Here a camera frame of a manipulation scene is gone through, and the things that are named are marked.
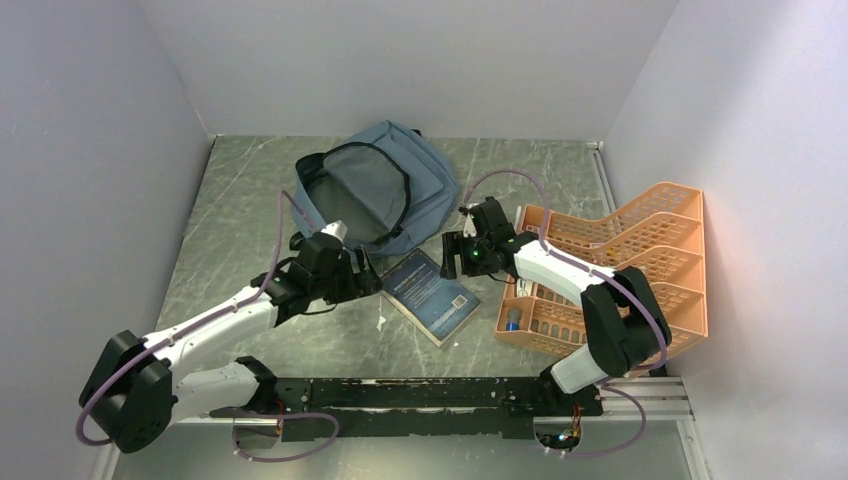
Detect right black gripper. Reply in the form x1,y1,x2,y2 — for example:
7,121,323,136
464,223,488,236
440,229,496,279

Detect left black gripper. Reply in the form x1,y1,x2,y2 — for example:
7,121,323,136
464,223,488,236
310,244,385,304

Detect dark blue book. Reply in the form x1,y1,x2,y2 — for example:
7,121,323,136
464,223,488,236
382,248,480,347

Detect blue-grey backpack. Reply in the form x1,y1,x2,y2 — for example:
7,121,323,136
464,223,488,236
290,121,461,258

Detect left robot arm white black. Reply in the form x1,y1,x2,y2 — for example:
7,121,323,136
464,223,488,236
76,231,382,453

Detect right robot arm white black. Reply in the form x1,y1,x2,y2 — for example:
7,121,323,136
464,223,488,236
440,197,672,414

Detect blue-capped item in organizer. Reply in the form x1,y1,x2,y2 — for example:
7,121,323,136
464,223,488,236
505,308,523,332

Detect orange plastic desk organizer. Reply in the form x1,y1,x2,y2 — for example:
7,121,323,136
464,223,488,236
494,182,708,358

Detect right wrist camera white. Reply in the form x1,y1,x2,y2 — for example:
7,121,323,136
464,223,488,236
463,209,477,238

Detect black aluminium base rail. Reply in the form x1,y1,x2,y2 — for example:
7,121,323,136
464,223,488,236
111,376,694,442

